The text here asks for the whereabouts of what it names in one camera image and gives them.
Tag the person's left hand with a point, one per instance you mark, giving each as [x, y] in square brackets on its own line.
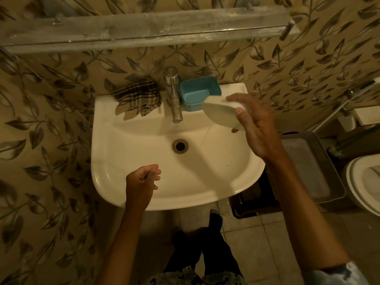
[139, 189]

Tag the person's right hand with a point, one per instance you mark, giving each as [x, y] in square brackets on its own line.
[258, 127]

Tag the person's left fingers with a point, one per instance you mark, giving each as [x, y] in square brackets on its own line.
[153, 175]

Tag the person's right thumb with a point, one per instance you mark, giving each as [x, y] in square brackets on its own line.
[242, 118]

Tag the white oval soap dish lid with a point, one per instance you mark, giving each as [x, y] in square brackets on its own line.
[221, 114]

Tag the person's left forearm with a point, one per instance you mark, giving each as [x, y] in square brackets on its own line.
[120, 246]

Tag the person's right forearm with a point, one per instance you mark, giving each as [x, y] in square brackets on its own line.
[302, 210]

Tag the white ceramic sink basin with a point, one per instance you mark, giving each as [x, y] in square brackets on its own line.
[124, 151]

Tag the metal sink drain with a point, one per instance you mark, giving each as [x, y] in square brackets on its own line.
[180, 146]

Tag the blue plastic soap dish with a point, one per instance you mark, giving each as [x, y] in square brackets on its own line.
[194, 93]

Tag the chrome metal faucet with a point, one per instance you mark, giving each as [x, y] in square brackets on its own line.
[172, 94]

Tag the person's dark sock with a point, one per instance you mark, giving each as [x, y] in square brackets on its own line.
[216, 219]

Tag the grey plastic tub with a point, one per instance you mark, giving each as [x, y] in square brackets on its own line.
[305, 166]

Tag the brown checkered cloth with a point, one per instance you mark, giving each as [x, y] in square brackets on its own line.
[138, 96]

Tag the dark brown plastic crate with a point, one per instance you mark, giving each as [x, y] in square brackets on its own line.
[252, 201]

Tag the person's dark trousers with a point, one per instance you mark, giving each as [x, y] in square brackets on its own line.
[216, 249]

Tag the white water pipe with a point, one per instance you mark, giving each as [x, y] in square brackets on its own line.
[341, 108]

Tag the person's patterned shirt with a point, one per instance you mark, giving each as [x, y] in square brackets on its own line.
[190, 277]

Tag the white toilet cistern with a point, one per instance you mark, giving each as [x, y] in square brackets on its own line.
[368, 115]

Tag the white toilet bowl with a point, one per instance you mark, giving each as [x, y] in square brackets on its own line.
[363, 181]

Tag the metal shelf bracket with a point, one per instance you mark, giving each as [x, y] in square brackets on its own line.
[286, 30]

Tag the glass wall shelf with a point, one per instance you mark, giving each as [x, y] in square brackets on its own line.
[142, 28]

